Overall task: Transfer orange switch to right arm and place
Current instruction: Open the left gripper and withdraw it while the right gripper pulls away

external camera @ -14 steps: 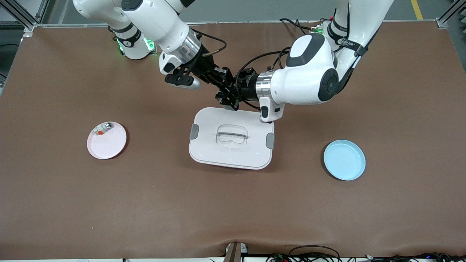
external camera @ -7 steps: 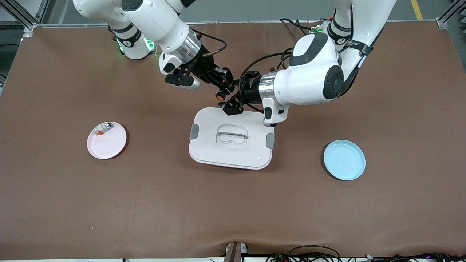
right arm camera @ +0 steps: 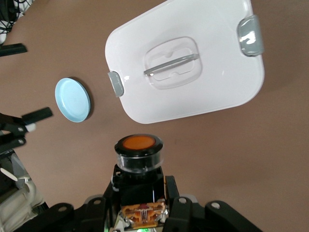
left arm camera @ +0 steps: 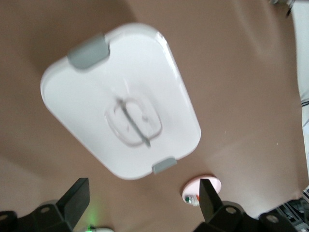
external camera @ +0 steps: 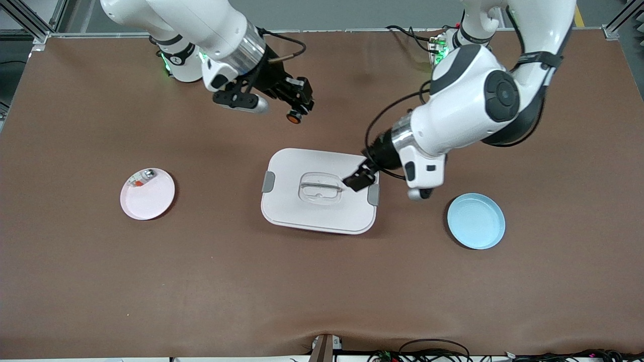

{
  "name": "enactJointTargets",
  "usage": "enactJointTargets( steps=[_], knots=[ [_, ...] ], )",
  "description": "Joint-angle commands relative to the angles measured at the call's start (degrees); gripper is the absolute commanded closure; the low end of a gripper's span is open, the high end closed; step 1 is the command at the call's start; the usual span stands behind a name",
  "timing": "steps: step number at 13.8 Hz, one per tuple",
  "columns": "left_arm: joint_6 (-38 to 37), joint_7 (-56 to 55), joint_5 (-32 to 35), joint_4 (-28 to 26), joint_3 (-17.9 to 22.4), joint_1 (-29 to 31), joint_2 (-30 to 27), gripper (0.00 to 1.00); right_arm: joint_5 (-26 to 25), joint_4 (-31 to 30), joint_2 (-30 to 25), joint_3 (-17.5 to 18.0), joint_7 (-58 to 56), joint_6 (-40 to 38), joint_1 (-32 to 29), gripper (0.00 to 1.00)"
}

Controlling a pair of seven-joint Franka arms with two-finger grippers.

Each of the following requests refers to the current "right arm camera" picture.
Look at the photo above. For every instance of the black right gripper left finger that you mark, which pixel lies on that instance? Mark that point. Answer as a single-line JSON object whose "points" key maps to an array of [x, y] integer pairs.
{"points": [[91, 217]]}

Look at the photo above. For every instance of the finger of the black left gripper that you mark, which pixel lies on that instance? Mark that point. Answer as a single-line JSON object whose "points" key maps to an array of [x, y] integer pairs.
{"points": [[14, 130], [12, 50]]}

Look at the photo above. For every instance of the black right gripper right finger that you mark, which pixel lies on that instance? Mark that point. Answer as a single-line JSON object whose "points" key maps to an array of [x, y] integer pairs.
{"points": [[193, 217]]}

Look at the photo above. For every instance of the light blue round plate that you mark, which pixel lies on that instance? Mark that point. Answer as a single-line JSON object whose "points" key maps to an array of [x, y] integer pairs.
{"points": [[71, 99]]}

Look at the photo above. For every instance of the orange push button switch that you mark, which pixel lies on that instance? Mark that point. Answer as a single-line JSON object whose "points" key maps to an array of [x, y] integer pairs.
{"points": [[138, 169]]}

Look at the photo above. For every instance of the white lidded storage box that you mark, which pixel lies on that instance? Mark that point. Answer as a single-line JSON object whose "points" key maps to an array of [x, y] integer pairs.
{"points": [[193, 91]]}

